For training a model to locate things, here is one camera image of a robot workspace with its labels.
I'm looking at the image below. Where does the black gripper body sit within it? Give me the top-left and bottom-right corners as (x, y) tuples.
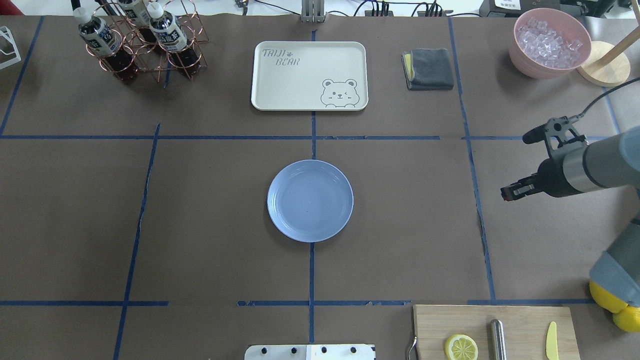
(515, 159), (570, 199)

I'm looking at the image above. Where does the blue plate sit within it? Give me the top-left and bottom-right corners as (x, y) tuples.
(266, 159), (355, 243)

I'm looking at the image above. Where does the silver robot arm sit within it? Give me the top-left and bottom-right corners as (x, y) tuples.
(500, 127), (640, 308)

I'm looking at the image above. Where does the round wooden stand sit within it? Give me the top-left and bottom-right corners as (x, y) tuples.
(577, 27), (640, 88)

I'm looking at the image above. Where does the yellow lemon back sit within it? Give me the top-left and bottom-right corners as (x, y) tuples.
(589, 280), (629, 314)

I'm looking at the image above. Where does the yellow lemon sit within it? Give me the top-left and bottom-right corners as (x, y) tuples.
(589, 280), (629, 314)
(612, 305), (640, 333)

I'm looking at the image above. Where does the wooden cutting board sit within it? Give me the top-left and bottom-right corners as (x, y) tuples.
(407, 304), (582, 360)

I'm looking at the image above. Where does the pink bowl of ice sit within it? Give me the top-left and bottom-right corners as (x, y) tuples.
(509, 7), (592, 79)

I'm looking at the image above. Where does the grey folded cloth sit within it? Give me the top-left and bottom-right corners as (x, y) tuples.
(401, 48), (454, 91)

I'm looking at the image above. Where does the steel muddler black cap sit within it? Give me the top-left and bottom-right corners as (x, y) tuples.
(489, 318), (508, 360)

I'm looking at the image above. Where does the yellow plastic knife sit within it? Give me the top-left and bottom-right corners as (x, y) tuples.
(545, 321), (559, 360)

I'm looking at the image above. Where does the yellow lemon front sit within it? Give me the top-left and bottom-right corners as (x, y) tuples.
(612, 305), (640, 333)

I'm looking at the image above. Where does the lemon half slice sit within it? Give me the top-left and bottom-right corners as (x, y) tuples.
(443, 333), (479, 360)

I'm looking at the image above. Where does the cream bear tray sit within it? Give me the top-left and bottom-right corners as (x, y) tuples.
(250, 41), (370, 112)

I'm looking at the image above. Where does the tea bottle white cap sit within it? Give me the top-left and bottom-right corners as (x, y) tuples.
(72, 7), (138, 82)

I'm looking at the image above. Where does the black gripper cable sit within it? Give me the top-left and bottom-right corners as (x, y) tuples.
(570, 76), (640, 126)

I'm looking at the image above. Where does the aluminium frame post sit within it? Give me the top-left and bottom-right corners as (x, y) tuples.
(301, 0), (326, 24)

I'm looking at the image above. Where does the copper wire bottle rack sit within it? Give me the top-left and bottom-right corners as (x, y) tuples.
(86, 0), (210, 82)

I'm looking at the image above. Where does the white wire cup rack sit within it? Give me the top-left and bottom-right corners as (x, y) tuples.
(0, 26), (22, 69)

